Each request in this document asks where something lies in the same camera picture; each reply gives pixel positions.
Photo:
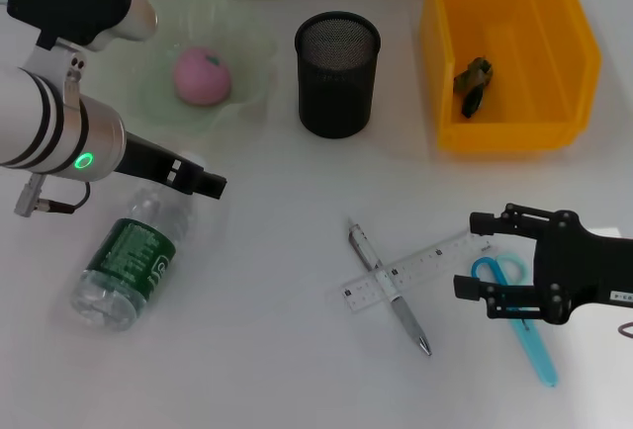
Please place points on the green plastic wrapper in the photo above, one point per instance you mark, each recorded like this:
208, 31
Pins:
472, 83

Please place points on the yellow plastic bin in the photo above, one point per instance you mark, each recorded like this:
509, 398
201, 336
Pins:
494, 135

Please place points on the pale green glass fruit plate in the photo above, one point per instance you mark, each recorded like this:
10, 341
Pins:
247, 53

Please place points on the transparent plastic ruler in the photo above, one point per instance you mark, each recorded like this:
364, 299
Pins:
366, 293

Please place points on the black mesh pen holder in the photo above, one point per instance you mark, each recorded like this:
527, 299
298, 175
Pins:
336, 88

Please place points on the pink toy peach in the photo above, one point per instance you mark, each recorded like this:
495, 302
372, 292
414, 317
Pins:
200, 78

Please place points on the clear green-label water bottle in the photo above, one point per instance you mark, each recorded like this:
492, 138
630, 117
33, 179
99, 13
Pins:
128, 256

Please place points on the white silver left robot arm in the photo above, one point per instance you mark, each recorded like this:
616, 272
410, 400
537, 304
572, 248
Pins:
29, 122

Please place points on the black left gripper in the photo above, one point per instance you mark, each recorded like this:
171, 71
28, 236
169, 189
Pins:
153, 164

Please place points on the silver white ballpoint pen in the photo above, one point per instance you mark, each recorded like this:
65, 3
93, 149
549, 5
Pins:
408, 320

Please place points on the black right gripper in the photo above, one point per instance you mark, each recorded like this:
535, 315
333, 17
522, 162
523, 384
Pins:
569, 271

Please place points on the blue plastic scissors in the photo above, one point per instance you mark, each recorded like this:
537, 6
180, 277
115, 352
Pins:
539, 355

